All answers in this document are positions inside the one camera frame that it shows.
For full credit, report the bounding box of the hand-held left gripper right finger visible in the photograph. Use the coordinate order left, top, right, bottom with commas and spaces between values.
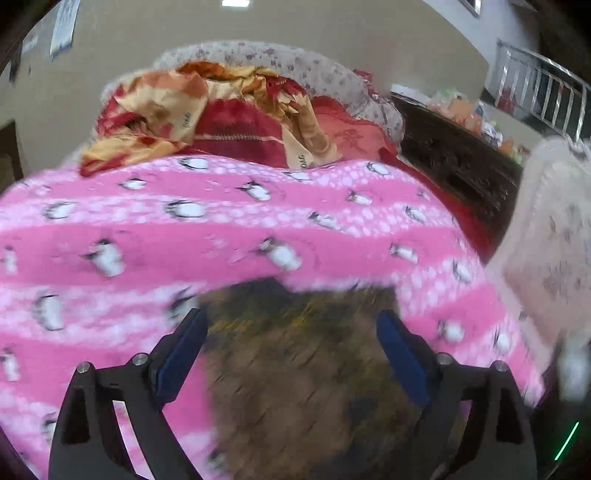
375, 309, 539, 480

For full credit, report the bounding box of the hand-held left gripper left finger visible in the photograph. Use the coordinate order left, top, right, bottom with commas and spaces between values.
47, 307, 209, 480

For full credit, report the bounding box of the brown patterned small cloth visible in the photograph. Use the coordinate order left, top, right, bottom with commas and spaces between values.
198, 281, 467, 480

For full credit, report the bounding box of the pink penguin blanket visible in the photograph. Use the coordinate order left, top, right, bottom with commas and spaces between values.
0, 154, 546, 480

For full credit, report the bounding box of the white floral cloth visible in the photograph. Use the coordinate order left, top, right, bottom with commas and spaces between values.
485, 136, 591, 407

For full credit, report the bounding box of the dark wooden cabinet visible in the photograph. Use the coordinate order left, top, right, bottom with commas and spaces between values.
390, 92, 525, 241

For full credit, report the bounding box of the coral embroidered pillow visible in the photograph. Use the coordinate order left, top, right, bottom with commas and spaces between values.
311, 95, 400, 167

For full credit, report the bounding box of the dark red blanket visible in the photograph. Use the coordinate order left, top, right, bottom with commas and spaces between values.
191, 99, 296, 169

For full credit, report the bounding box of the colourful clutter pile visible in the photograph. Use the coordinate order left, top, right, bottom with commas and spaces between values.
427, 88, 529, 162

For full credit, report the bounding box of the orange red floral quilt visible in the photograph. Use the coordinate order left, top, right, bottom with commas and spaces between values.
78, 62, 345, 178

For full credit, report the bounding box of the metal stair railing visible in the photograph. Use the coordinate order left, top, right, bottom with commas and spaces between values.
494, 39, 591, 144

